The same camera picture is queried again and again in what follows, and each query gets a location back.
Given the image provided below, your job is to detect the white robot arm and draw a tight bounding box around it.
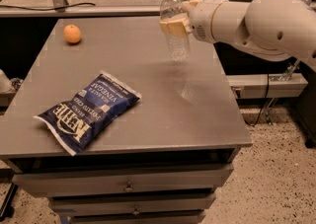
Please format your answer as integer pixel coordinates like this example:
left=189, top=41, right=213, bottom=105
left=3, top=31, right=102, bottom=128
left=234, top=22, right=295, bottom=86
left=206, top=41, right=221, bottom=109
left=160, top=0, right=316, bottom=70

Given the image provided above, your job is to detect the clear plastic water bottle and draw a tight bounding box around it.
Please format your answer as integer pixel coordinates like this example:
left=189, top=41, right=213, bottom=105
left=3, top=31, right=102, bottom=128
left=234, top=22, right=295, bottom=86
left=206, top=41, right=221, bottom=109
left=160, top=0, right=190, bottom=62

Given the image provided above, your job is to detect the middle grey drawer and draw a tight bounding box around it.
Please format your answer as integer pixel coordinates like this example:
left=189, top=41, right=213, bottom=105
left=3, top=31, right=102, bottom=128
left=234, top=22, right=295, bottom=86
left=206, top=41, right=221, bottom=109
left=49, top=192, right=215, bottom=216

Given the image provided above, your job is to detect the top grey drawer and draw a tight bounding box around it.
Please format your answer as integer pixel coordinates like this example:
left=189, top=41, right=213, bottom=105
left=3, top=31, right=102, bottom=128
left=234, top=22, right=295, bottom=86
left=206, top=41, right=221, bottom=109
left=13, top=164, right=233, bottom=197

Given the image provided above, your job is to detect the black cable on ledge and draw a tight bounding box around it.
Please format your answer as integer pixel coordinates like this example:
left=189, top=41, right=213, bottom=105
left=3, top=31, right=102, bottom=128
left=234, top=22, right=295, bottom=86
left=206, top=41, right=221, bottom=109
left=0, top=2, right=97, bottom=12

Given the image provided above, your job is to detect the bottom grey drawer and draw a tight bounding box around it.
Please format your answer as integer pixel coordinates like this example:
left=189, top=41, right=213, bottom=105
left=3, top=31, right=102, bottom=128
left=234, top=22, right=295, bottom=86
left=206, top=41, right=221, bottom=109
left=70, top=210, right=205, bottom=224

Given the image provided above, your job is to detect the white object at left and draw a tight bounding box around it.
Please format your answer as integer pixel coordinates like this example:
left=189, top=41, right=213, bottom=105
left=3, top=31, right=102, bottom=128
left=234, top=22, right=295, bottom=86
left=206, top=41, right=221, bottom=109
left=0, top=69, right=12, bottom=93

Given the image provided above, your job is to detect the grey drawer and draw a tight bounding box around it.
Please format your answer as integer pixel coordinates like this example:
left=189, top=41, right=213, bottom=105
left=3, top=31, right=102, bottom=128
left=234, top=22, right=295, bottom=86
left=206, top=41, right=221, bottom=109
left=70, top=210, right=205, bottom=224
left=49, top=192, right=215, bottom=216
left=13, top=164, right=233, bottom=197

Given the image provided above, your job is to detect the grey drawer cabinet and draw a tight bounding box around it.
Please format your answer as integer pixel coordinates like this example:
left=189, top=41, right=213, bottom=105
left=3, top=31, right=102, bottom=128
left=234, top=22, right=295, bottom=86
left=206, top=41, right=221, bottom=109
left=0, top=15, right=254, bottom=224

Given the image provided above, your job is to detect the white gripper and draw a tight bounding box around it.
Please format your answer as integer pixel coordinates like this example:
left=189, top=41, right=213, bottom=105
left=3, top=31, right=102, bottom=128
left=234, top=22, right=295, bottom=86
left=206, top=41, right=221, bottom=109
left=159, top=0, right=227, bottom=43

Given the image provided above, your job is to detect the blue Kettle chips bag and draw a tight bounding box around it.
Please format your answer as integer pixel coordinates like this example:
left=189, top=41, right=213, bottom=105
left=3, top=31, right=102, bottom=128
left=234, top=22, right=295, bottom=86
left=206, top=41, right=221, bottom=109
left=35, top=71, right=141, bottom=156

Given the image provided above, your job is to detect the orange fruit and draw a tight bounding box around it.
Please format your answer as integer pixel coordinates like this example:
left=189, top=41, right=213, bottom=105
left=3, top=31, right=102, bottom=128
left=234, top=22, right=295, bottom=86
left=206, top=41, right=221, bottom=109
left=63, top=25, right=81, bottom=43

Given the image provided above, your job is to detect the black hanging cable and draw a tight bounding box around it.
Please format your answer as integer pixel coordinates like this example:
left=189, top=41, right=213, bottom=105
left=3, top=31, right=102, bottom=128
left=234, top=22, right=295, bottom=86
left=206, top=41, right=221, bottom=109
left=244, top=69, right=271, bottom=127

